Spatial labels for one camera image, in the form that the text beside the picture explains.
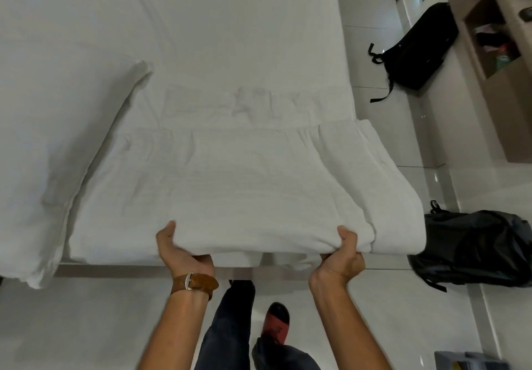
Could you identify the person's left hand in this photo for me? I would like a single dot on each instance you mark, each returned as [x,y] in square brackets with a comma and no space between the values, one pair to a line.
[183,263]

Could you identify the person's right hand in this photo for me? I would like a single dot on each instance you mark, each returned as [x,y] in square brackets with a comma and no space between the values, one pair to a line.
[338,270]

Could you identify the white duvet blanket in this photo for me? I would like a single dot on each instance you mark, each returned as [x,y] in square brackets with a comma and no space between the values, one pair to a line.
[249,187]

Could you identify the white sheeted bed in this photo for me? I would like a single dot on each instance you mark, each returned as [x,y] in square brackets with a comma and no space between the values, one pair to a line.
[249,29]

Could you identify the person's right forearm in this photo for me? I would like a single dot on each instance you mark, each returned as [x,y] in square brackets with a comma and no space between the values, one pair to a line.
[349,332]

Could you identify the person's left forearm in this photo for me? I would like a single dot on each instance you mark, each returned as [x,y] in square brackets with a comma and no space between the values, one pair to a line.
[178,332]

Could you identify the person's left leg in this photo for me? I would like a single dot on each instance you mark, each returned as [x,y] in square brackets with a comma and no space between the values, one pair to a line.
[228,328]

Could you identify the person's leg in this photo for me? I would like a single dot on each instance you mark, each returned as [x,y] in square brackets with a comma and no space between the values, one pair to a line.
[287,357]
[228,328]

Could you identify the person's right leg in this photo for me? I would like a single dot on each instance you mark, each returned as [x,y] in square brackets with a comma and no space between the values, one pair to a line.
[287,357]

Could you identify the red black slide sandal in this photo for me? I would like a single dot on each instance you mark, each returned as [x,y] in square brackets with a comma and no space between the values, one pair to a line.
[275,322]

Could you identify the dark grey backpack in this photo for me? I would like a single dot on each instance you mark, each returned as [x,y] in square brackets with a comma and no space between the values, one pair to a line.
[474,245]

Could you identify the grey storage box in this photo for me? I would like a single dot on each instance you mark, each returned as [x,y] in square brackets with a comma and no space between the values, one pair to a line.
[444,361]

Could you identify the white pillow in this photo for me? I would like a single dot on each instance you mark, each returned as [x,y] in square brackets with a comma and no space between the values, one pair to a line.
[54,153]

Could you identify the black backpack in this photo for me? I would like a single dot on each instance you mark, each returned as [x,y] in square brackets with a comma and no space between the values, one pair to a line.
[420,50]

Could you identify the wooden shelf cabinet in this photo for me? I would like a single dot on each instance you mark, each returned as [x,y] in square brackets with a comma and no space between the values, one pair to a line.
[511,104]

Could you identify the green red packet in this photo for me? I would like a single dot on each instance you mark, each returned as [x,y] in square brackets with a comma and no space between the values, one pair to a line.
[503,60]

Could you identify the dark folded clothing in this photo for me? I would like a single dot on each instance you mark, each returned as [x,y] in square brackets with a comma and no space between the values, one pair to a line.
[492,38]

